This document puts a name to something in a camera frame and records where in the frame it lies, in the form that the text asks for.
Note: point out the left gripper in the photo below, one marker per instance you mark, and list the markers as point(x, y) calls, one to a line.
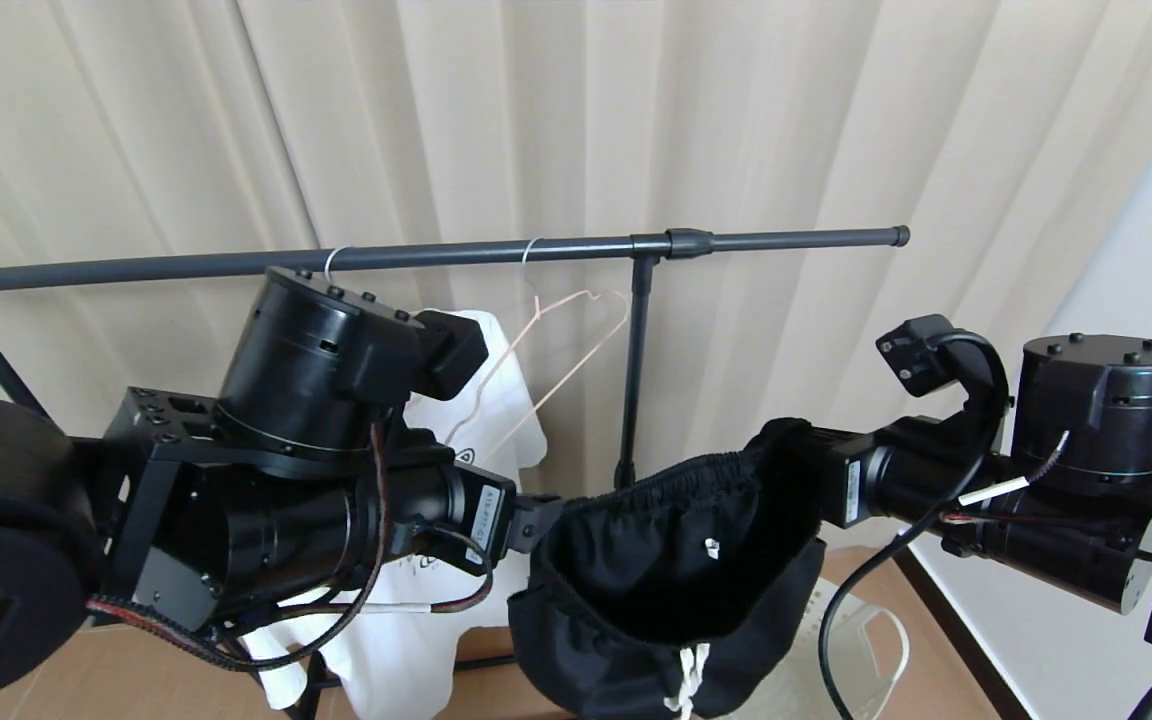
point(416, 510)

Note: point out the beige curtain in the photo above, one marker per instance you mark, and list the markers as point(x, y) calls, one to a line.
point(636, 120)

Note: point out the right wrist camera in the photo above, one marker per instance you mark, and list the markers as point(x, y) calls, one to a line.
point(911, 350)

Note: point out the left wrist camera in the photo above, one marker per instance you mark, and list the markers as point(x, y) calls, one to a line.
point(451, 350)

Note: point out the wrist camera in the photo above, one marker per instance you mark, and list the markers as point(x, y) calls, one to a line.
point(451, 350)
point(911, 350)

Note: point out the white laundry basket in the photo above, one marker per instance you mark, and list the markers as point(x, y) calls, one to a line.
point(902, 645)

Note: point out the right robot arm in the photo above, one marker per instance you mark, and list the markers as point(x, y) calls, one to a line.
point(1096, 400)

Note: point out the pink clothes hanger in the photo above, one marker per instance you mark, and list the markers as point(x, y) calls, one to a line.
point(329, 265)
point(532, 285)

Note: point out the white printed t-shirt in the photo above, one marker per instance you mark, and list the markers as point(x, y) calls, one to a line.
point(386, 650)

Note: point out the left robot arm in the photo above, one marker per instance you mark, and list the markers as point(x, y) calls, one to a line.
point(316, 350)

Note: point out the black garment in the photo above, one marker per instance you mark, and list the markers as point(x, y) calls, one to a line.
point(656, 560)

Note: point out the black clothes rack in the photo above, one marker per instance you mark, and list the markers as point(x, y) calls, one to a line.
point(186, 265)

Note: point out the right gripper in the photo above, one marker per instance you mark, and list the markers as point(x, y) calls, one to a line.
point(916, 480)

